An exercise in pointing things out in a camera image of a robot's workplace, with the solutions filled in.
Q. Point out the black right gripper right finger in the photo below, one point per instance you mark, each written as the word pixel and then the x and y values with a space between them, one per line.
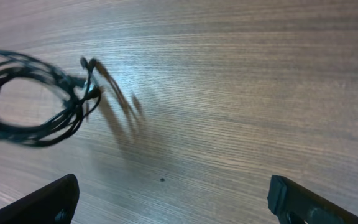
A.
pixel 294 204

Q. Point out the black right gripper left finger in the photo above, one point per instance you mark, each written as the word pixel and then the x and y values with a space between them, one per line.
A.
pixel 54 203

